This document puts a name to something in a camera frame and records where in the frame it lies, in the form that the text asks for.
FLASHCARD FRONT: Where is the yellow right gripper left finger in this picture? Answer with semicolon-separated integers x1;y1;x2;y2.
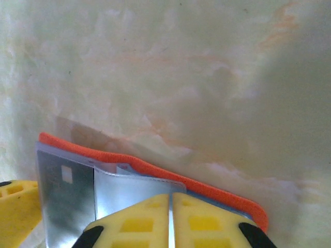
72;193;171;248

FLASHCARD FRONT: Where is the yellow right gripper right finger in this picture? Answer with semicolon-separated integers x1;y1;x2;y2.
172;193;277;248

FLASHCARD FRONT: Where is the orange card holder wallet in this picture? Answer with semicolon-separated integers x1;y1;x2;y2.
35;132;269;248

